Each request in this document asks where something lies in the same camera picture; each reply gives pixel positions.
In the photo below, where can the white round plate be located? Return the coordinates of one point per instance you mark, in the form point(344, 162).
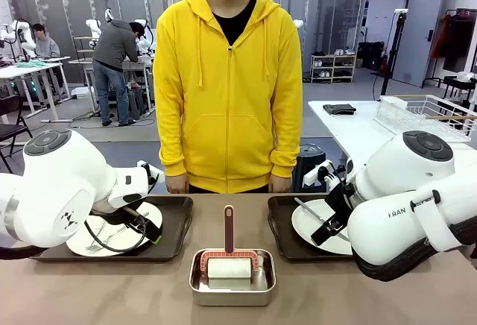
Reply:
point(303, 224)
point(119, 245)

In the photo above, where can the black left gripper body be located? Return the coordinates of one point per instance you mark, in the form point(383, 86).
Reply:
point(126, 215)

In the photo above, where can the dark plastic stool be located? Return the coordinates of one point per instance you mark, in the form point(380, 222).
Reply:
point(307, 164)

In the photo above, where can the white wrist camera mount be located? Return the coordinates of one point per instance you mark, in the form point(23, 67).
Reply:
point(149, 174)
point(316, 176)

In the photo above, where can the black bag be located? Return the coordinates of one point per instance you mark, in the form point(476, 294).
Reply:
point(370, 54)

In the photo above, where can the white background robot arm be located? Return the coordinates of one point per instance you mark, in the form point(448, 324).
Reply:
point(20, 30)
point(143, 40)

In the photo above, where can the person's left hand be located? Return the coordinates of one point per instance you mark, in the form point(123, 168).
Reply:
point(279, 184)

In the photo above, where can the black tripod stand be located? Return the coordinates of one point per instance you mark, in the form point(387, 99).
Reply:
point(391, 53)

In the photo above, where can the rectangular metal tray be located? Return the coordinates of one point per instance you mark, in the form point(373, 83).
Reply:
point(233, 297)

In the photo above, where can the person's right forearm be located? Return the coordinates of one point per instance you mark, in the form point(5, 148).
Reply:
point(169, 146)

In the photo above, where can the black folding chair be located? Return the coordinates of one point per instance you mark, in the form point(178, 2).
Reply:
point(13, 131)

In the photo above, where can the person's right hand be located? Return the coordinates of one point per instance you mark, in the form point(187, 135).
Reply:
point(177, 185)

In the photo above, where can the black clothes rack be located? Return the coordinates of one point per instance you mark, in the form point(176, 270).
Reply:
point(462, 41)

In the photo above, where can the person's left forearm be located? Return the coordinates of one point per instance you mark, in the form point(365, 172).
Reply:
point(287, 146)

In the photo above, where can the seated person in grey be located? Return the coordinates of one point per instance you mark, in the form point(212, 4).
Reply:
point(46, 43)

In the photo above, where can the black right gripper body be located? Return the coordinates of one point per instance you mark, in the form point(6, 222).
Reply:
point(341, 202)

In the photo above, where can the long white desk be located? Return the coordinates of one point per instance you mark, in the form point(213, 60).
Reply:
point(33, 69)

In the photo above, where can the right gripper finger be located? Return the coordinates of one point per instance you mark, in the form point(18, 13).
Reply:
point(321, 235)
point(337, 225)

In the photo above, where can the white cutlery holder box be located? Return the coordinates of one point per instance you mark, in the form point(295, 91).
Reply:
point(393, 102)

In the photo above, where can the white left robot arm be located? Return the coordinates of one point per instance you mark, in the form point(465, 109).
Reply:
point(67, 176)

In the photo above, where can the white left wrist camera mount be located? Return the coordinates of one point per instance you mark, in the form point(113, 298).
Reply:
point(149, 174)

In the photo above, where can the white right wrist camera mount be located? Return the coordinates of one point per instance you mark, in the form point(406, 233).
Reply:
point(316, 176)

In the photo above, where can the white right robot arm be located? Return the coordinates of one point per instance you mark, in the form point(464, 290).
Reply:
point(402, 176)

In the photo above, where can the person in grey hoodie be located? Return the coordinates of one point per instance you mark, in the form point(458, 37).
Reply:
point(115, 49)

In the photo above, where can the white shoe rack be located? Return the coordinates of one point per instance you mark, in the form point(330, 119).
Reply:
point(333, 68)

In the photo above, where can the white side table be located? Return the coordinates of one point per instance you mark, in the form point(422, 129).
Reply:
point(343, 131)

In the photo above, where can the orange hanging jacket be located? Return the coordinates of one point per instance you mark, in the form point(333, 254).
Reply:
point(440, 38)

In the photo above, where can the person in yellow hoodie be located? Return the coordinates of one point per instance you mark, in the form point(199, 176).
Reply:
point(227, 97)

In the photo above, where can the silver fork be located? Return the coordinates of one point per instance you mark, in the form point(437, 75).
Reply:
point(112, 233)

